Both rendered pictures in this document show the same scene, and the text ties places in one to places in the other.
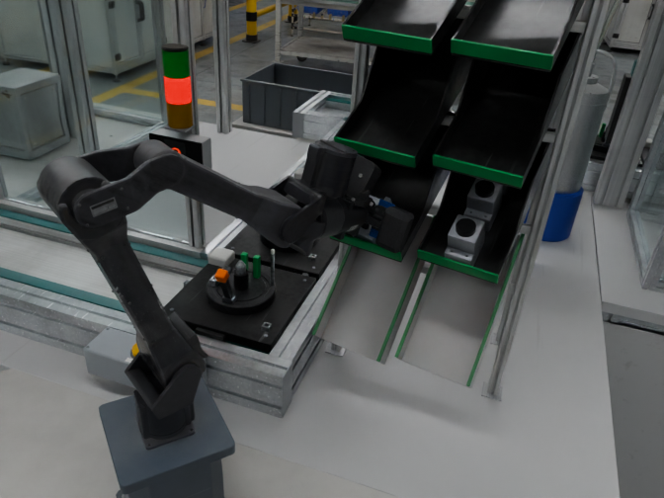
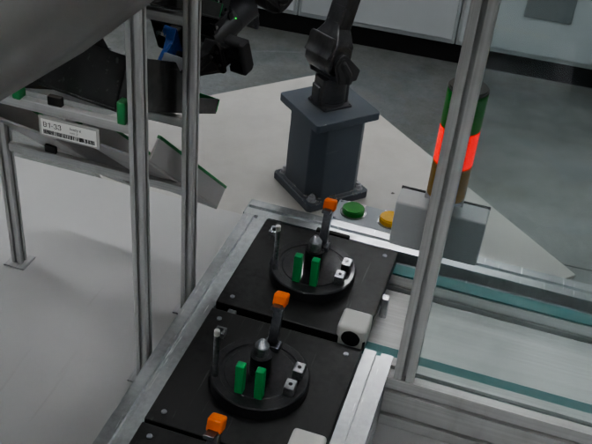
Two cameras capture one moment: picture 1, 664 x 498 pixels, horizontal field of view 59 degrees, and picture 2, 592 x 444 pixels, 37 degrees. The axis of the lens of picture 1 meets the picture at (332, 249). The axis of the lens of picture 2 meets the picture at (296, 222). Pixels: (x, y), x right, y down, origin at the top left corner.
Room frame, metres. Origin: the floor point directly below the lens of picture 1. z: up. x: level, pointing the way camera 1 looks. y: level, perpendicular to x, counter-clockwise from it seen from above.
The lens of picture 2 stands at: (2.09, 0.09, 1.89)
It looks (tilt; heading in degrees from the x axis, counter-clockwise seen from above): 36 degrees down; 177
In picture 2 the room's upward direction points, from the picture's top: 6 degrees clockwise
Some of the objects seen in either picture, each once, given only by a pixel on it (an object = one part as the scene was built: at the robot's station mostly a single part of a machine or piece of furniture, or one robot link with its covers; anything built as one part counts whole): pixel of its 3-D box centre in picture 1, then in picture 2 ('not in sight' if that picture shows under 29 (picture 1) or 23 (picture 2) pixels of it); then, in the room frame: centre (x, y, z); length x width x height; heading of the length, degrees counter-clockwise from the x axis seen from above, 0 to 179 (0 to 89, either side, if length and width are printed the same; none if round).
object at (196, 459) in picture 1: (171, 473); (324, 145); (0.54, 0.21, 0.96); 0.15 x 0.15 x 0.20; 31
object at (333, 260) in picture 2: (241, 290); (312, 270); (0.97, 0.18, 0.98); 0.14 x 0.14 x 0.02
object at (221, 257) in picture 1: (221, 260); (353, 329); (1.09, 0.24, 0.97); 0.05 x 0.05 x 0.04; 73
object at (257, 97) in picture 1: (309, 100); not in sight; (3.11, 0.18, 0.73); 0.62 x 0.42 x 0.23; 73
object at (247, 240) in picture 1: (290, 221); (261, 360); (1.21, 0.10, 1.01); 0.24 x 0.24 x 0.13; 73
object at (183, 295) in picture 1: (241, 297); (311, 279); (0.97, 0.18, 0.96); 0.24 x 0.24 x 0.02; 73
